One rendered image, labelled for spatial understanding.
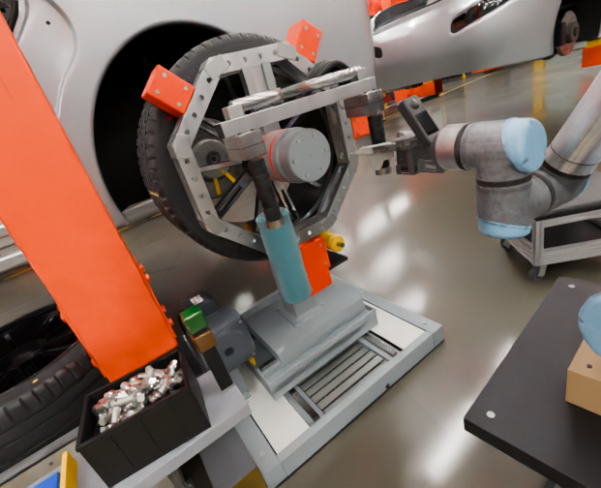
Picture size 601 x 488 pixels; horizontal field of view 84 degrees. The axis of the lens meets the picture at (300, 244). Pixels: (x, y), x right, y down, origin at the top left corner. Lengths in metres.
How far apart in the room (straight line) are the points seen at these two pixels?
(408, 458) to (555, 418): 0.44
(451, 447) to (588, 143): 0.83
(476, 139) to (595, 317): 0.33
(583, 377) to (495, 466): 0.41
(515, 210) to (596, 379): 0.34
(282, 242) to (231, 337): 0.41
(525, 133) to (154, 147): 0.79
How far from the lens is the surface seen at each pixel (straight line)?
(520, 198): 0.72
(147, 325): 0.86
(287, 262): 0.87
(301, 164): 0.83
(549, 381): 0.95
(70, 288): 0.82
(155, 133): 0.94
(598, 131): 0.76
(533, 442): 0.85
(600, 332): 0.66
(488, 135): 0.70
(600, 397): 0.88
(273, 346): 1.24
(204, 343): 0.74
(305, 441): 1.15
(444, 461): 1.16
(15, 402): 1.16
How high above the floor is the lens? 0.99
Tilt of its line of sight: 23 degrees down
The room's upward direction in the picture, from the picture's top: 17 degrees counter-clockwise
